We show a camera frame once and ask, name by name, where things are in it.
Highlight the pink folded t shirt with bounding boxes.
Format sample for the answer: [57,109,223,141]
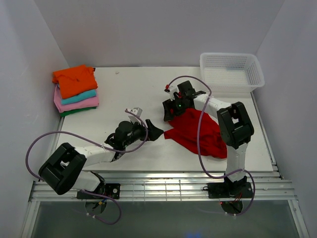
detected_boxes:
[53,86,99,113]

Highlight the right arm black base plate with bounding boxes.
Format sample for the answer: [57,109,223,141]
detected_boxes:
[203,182,254,198]

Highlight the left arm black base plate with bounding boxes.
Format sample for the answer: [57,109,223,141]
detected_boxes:
[76,183,121,199]

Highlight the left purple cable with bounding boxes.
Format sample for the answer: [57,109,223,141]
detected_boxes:
[25,108,149,225]

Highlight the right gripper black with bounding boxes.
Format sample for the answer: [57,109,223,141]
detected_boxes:
[163,95,187,121]

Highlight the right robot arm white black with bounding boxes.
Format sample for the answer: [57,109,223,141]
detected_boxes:
[163,81,255,199]

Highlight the teal folded t shirt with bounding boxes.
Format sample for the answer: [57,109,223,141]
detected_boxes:
[61,89,97,105]

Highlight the red t shirt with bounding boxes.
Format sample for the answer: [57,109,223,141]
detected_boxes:
[163,108,228,159]

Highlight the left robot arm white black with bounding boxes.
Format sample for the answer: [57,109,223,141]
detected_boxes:
[39,119,163,198]

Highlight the white plastic basket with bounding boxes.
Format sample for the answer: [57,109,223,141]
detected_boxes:
[200,53,265,93]

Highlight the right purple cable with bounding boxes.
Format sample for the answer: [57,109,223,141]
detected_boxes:
[164,75,256,216]

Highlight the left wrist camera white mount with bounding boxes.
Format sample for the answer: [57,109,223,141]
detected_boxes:
[126,108,143,123]

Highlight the aluminium frame rail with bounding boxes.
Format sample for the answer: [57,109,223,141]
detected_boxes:
[31,101,314,238]

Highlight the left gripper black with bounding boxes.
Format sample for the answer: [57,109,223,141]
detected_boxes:
[123,119,163,147]

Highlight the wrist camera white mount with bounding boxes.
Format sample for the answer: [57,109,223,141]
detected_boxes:
[164,84,178,98]
[126,108,143,123]

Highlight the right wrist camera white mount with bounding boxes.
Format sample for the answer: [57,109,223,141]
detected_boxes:
[164,84,178,98]

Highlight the purple cable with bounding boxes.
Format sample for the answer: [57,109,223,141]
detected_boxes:
[25,108,149,225]
[164,75,256,216]

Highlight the green folded t shirt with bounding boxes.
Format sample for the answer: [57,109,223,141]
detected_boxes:
[59,107,97,118]

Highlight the orange folded t shirt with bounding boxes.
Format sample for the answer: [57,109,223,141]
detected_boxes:
[52,65,98,99]

